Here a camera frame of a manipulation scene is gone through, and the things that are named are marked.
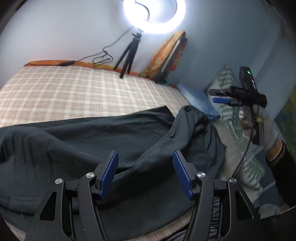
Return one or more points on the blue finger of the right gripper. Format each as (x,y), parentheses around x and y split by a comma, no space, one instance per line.
(226,101)
(220,92)

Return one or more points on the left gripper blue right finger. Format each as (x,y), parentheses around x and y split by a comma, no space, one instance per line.
(198,187)

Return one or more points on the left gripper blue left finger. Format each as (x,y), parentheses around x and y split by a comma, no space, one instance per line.
(93,187)

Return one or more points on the dark green pants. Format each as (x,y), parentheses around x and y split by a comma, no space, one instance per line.
(145,194)

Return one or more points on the right forearm dark sleeve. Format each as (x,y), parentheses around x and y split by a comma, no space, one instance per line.
(282,166)

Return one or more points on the right hand grey glove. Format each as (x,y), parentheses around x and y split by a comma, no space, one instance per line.
(268,136)

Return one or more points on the folded blue cloth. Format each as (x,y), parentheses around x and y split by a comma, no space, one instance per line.
(199,100)

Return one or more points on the folded silver black tripod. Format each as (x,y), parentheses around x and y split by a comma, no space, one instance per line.
(172,60)

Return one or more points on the orange patterned cloth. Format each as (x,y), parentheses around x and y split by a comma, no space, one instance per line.
(159,58)

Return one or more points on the green white leaf pillow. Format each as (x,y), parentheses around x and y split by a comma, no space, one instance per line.
(230,133)

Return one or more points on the small black tripod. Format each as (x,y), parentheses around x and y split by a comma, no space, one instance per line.
(130,52)

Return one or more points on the white ring light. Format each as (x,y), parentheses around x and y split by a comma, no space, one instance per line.
(155,17)

